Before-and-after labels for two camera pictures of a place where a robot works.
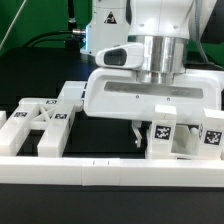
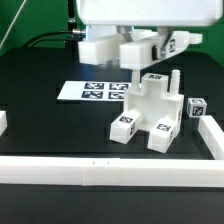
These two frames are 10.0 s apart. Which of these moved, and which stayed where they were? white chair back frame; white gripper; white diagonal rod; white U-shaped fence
Moved: white gripper; white chair back frame
Stayed: white diagonal rod; white U-shaped fence
